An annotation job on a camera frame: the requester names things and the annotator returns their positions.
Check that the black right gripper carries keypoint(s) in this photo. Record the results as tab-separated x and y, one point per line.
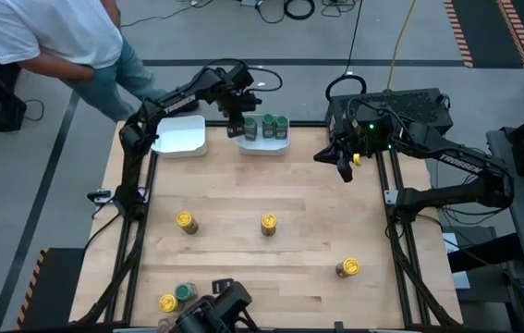
345	162

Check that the black aluminium rig frame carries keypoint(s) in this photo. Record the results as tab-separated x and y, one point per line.
215	124

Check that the small black connector box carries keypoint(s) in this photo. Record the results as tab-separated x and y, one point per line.
101	196

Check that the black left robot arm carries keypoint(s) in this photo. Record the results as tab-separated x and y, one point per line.
178	99

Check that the white plastic bin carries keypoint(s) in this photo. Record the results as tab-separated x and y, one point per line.
264	147
180	139

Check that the person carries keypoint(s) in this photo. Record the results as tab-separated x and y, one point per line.
58	28

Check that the person's forearm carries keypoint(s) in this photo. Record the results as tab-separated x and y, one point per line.
49	69
111	11

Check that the yellow-lid spice jar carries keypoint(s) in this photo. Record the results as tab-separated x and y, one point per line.
168	303
348	267
186	223
268	225

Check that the white metal bracket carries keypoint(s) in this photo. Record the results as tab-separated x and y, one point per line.
391	197

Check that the brown spice pouch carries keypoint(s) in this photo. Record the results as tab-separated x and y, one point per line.
333	125

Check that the black floor mat orange stripes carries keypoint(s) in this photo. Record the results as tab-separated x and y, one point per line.
58	287
483	28

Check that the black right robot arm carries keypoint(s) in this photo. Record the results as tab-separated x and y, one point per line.
455	162

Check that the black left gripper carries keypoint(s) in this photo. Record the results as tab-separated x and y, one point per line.
237	106

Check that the small yellow gripper marker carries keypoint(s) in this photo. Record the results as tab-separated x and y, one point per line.
357	159

